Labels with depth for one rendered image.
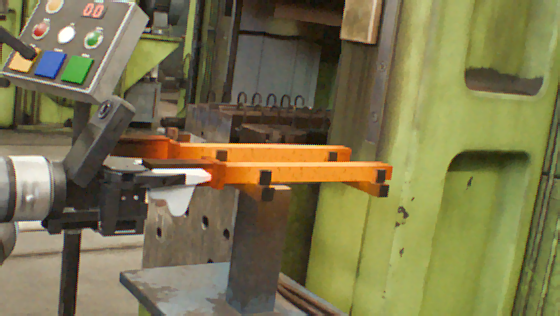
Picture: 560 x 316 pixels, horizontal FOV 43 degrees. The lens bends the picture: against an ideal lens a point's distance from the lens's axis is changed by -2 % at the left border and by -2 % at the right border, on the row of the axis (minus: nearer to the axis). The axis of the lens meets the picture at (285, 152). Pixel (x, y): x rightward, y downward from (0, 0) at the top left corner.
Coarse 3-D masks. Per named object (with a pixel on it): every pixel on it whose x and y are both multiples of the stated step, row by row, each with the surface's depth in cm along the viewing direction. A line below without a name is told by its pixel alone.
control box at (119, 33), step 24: (48, 0) 202; (72, 0) 199; (96, 0) 195; (48, 24) 198; (72, 24) 195; (96, 24) 191; (120, 24) 188; (144, 24) 195; (48, 48) 194; (72, 48) 191; (96, 48) 187; (120, 48) 189; (0, 72) 197; (96, 72) 184; (120, 72) 191; (72, 96) 191; (96, 96) 185
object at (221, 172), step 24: (168, 168) 90; (192, 168) 92; (216, 168) 93; (240, 168) 96; (264, 168) 98; (288, 168) 101; (312, 168) 103; (336, 168) 106; (360, 168) 109; (384, 168) 112
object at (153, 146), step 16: (128, 144) 100; (144, 144) 101; (160, 144) 103; (176, 144) 102; (192, 144) 107; (208, 144) 109; (224, 144) 111; (240, 144) 113; (256, 144) 115; (272, 144) 117; (240, 160) 110; (256, 160) 112; (272, 160) 114; (288, 160) 116; (304, 160) 118; (320, 160) 120
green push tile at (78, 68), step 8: (72, 56) 188; (72, 64) 187; (80, 64) 186; (88, 64) 185; (64, 72) 187; (72, 72) 186; (80, 72) 185; (88, 72) 185; (64, 80) 186; (72, 80) 185; (80, 80) 184
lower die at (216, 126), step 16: (192, 112) 170; (208, 112) 164; (224, 112) 158; (240, 112) 161; (256, 112) 165; (272, 112) 168; (288, 112) 171; (304, 112) 174; (320, 112) 177; (192, 128) 170; (208, 128) 164; (224, 128) 158; (304, 128) 169; (320, 128) 171; (320, 144) 172
